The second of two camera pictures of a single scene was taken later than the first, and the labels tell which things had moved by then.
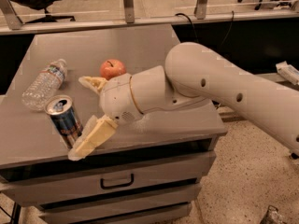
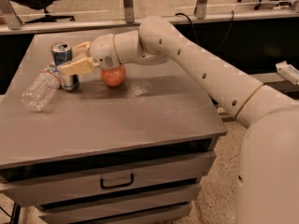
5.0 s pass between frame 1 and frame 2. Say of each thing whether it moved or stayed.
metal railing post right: stayed
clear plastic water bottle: stayed
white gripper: moved
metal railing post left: stayed
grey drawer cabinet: stayed
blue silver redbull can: moved
